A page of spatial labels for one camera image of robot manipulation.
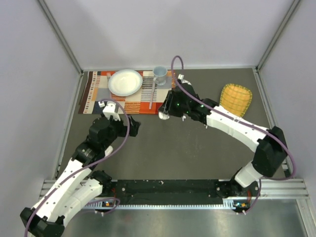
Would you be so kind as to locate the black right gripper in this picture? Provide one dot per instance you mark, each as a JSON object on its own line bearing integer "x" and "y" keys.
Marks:
{"x": 168, "y": 105}

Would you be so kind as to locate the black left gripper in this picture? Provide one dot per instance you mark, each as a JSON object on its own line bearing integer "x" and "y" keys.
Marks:
{"x": 134, "y": 126}

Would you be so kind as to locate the white earbud charging case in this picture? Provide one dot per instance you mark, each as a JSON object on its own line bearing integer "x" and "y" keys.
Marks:
{"x": 163, "y": 116}

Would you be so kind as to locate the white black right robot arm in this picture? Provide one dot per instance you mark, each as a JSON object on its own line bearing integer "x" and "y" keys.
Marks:
{"x": 268, "y": 144}

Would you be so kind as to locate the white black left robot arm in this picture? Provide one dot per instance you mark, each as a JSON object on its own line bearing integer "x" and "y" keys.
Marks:
{"x": 79, "y": 183}

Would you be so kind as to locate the pink plastic spoon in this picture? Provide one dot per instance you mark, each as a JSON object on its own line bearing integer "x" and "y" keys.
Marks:
{"x": 152, "y": 92}

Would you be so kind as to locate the light blue cup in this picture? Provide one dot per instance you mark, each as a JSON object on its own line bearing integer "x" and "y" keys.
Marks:
{"x": 160, "y": 75}

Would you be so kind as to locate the colourful patchwork placemat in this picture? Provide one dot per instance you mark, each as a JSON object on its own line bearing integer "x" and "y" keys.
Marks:
{"x": 97, "y": 90}

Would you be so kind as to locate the white round plate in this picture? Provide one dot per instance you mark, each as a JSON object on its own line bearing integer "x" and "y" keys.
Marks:
{"x": 125, "y": 82}

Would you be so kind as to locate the silver fork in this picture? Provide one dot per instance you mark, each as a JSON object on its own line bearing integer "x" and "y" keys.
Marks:
{"x": 108, "y": 75}

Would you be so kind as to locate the yellow woven leaf dish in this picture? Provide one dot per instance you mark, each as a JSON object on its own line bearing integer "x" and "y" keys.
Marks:
{"x": 236, "y": 99}

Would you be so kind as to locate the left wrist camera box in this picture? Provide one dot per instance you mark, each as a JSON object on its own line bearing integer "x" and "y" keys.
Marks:
{"x": 109, "y": 109}

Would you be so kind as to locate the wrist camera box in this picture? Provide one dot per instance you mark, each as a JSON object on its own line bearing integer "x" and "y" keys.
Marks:
{"x": 182, "y": 80}
{"x": 109, "y": 109}

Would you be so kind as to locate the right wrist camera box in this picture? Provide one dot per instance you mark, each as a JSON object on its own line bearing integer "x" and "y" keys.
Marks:
{"x": 182, "y": 80}

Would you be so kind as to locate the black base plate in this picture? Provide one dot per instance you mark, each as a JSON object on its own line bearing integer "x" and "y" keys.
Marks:
{"x": 175, "y": 192}

